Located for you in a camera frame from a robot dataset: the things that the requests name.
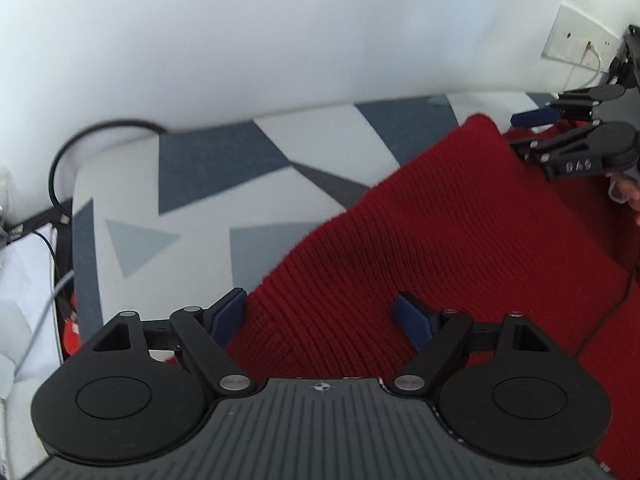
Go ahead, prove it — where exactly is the thick black cable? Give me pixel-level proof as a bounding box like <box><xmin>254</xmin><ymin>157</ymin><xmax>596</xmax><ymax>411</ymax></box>
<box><xmin>48</xmin><ymin>119</ymin><xmax>168</xmax><ymax>221</ymax></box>

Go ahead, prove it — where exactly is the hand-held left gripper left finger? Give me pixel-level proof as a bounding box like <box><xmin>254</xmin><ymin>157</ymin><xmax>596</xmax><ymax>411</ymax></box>
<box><xmin>75</xmin><ymin>287</ymin><xmax>252</xmax><ymax>397</ymax></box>

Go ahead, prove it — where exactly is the thin black cable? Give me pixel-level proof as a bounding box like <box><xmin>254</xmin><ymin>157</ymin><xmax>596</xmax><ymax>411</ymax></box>
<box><xmin>575</xmin><ymin>260</ymin><xmax>640</xmax><ymax>357</ymax></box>

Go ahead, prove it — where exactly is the red knit sweater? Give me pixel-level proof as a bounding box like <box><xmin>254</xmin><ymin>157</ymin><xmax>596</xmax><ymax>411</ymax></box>
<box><xmin>165</xmin><ymin>112</ymin><xmax>640</xmax><ymax>480</ymax></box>

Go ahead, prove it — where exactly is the white wall socket plate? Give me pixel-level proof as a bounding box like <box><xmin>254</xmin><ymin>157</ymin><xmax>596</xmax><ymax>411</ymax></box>
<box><xmin>542</xmin><ymin>2</ymin><xmax>623</xmax><ymax>73</ymax></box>

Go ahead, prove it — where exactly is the grey cable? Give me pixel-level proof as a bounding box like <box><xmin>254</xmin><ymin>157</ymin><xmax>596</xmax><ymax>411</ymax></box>
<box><xmin>12</xmin><ymin>270</ymin><xmax>76</xmax><ymax>381</ymax></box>

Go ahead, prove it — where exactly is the grey triangle patterned bed sheet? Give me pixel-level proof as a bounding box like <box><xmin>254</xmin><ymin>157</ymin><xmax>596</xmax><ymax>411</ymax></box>
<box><xmin>70</xmin><ymin>92</ymin><xmax>566</xmax><ymax>361</ymax></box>

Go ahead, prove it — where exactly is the white cable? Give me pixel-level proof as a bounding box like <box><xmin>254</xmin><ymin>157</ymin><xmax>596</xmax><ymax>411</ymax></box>
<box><xmin>565</xmin><ymin>42</ymin><xmax>604</xmax><ymax>93</ymax></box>

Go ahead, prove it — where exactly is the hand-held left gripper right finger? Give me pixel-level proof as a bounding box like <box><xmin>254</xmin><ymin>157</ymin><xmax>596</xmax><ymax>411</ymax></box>
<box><xmin>389</xmin><ymin>292</ymin><xmax>568</xmax><ymax>395</ymax></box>

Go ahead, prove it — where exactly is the red packet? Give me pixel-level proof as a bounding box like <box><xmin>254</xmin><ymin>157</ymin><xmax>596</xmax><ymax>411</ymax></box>
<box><xmin>60</xmin><ymin>305</ymin><xmax>84</xmax><ymax>356</ymax></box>

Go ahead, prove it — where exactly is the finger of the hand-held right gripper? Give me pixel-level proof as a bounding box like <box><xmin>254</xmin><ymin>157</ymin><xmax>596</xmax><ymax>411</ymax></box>
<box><xmin>511</xmin><ymin>84</ymin><xmax>627</xmax><ymax>128</ymax></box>
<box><xmin>510</xmin><ymin>124</ymin><xmax>598</xmax><ymax>161</ymax></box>

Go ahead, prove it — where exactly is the person's right hand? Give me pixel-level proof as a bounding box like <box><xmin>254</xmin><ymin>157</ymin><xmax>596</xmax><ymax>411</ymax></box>
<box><xmin>606</xmin><ymin>167</ymin><xmax>640</xmax><ymax>226</ymax></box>

